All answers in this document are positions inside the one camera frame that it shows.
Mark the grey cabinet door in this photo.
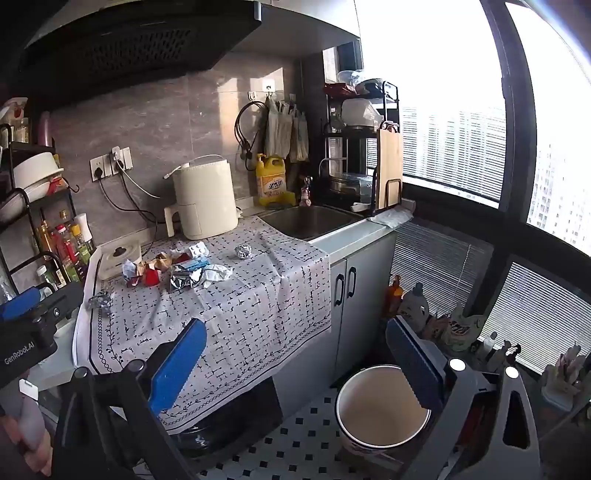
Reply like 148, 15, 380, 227
329, 256, 349, 385
344, 231, 398, 371

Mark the orange bottle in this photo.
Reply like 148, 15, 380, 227
388, 276, 403, 320

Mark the coiled black cable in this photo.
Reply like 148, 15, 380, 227
234, 102, 269, 160

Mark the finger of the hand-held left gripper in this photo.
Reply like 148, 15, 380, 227
33, 281, 87, 332
0, 287, 42, 322

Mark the stack of dishes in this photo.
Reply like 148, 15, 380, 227
325, 69, 398, 100

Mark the black power cable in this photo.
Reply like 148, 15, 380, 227
97, 176, 160, 241

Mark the black range hood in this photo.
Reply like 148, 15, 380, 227
18, 0, 265, 90

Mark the small crumpled foil ball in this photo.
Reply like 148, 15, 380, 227
88, 293, 114, 317

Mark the steel sink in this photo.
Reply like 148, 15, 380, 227
257, 205, 366, 241

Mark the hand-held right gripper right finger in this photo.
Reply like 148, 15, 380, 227
385, 318, 542, 480

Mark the white power cable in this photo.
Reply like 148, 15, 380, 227
116, 161, 177, 197

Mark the dark pump bottle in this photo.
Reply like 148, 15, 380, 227
499, 339, 521, 366

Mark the wooden cutting board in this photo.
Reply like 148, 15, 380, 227
375, 128, 404, 211

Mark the white bowl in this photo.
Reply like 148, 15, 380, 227
13, 152, 65, 190

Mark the black window frame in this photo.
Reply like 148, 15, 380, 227
401, 0, 591, 385

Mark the white organizer with brushes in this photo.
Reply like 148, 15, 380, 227
542, 344, 585, 412

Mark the steel pot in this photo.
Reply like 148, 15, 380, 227
329, 173, 373, 197

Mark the pink refill pouch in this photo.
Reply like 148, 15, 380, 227
425, 314, 447, 343

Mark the white wall socket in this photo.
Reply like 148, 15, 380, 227
90, 156, 112, 182
111, 146, 135, 172

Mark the white laundry detergent bottle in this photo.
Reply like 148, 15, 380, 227
399, 282, 433, 340

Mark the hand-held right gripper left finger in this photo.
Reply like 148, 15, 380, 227
52, 318, 208, 480

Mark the yellow detergent bottle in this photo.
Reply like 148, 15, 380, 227
255, 154, 290, 207

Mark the black kitchen shelf rack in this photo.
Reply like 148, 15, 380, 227
0, 124, 80, 282

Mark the white rag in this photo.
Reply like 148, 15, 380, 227
368, 208, 414, 230

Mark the hanging beige bag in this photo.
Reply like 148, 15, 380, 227
264, 95, 294, 158
288, 104, 310, 162

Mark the white appliance with black knob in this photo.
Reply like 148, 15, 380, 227
97, 241, 143, 280

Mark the white paper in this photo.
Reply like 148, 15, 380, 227
201, 264, 234, 289

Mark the cream air fryer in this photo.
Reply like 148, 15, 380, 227
164, 154, 241, 241

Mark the white window blind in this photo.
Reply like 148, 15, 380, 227
394, 219, 495, 325
480, 262, 591, 385

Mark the green white refill pouch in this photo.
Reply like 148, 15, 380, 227
442, 305, 486, 352

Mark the white plastic container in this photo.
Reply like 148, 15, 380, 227
341, 99, 384, 128

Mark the foil wrapper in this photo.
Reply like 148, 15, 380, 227
168, 265, 204, 293

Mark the white round bin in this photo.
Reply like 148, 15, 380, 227
335, 364, 433, 458

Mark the person's left hand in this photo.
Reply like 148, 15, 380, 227
0, 392, 52, 480

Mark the row of condiment bottles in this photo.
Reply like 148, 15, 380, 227
34, 210, 96, 289

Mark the black dish rack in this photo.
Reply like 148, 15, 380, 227
321, 80, 403, 218

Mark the white patterned tablecloth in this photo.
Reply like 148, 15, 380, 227
74, 217, 333, 433

